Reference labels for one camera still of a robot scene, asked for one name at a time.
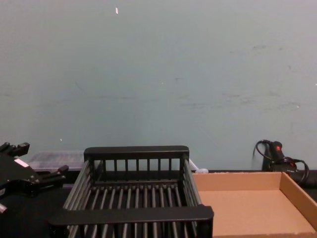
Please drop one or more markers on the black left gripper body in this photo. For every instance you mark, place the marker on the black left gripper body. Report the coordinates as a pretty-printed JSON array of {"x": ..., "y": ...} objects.
[{"x": 17, "y": 177}]

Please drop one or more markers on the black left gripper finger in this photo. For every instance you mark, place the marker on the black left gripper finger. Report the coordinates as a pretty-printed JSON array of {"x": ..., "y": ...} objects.
[
  {"x": 53, "y": 176},
  {"x": 19, "y": 149}
]

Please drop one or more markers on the clear plastic case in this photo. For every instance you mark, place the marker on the clear plastic case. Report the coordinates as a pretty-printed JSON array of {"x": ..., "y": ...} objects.
[{"x": 57, "y": 158}]

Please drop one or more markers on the black rack with steel bars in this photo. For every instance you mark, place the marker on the black rack with steel bars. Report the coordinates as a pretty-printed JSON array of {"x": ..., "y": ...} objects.
[{"x": 128, "y": 215}]

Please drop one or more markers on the shallow brown cardboard tray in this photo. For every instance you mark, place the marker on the shallow brown cardboard tray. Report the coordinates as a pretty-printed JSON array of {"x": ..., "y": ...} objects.
[{"x": 247, "y": 210}]

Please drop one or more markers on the plain pale wall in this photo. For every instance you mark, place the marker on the plain pale wall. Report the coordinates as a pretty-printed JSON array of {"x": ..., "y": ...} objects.
[{"x": 158, "y": 74}]

